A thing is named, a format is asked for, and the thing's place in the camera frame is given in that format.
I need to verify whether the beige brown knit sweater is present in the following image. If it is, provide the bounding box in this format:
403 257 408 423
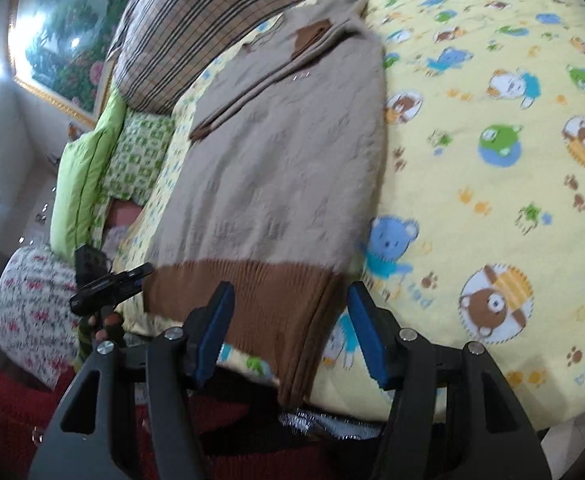
143 0 385 406

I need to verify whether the person's left hand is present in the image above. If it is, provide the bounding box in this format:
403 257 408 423
87 311 124 344

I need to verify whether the white floral bedsheet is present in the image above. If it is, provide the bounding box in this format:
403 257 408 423
0 245 92 389

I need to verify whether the pink cloth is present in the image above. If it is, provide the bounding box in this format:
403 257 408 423
104 200 143 232

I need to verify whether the plain green pillow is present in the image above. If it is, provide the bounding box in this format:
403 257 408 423
50 88 126 262

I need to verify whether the red cloth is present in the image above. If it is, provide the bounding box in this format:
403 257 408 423
0 366 324 480

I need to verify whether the green checkered pillow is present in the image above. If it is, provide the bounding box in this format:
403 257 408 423
88 108 175 248

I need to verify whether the framed landscape painting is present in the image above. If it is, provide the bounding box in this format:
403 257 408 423
8 0 129 126

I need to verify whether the plaid beige quilt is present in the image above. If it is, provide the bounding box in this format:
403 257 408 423
107 0 303 115

